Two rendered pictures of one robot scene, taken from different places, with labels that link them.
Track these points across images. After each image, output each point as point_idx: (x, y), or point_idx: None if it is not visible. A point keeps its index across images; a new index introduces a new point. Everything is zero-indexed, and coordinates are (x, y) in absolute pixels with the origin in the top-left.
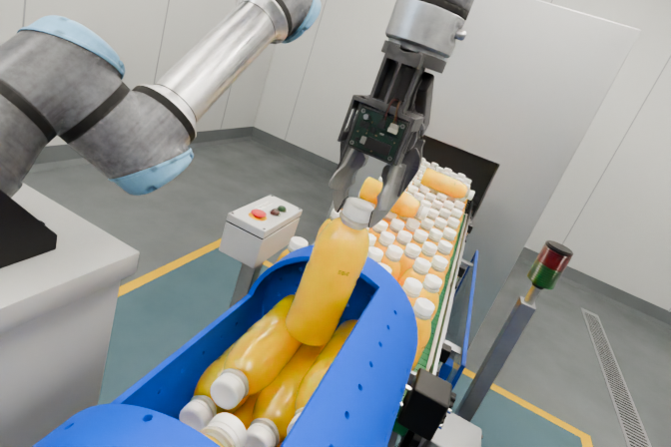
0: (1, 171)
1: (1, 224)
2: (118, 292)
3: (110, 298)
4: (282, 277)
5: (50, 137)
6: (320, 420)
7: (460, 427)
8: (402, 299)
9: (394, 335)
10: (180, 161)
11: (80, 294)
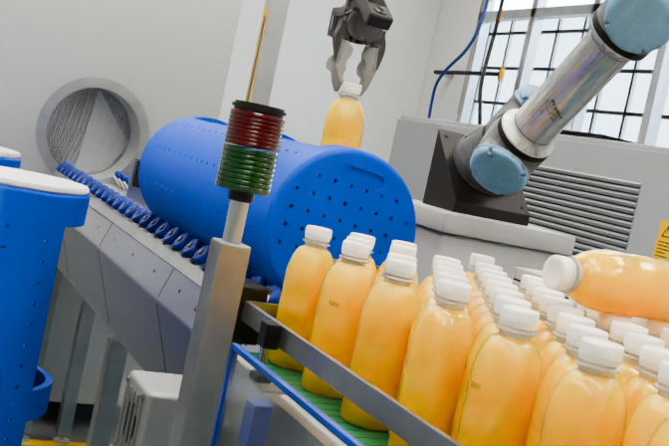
0: (458, 153)
1: (441, 177)
2: (439, 249)
3: (435, 249)
4: (405, 225)
5: None
6: None
7: (176, 387)
8: (305, 155)
9: (280, 154)
10: (479, 147)
11: (419, 220)
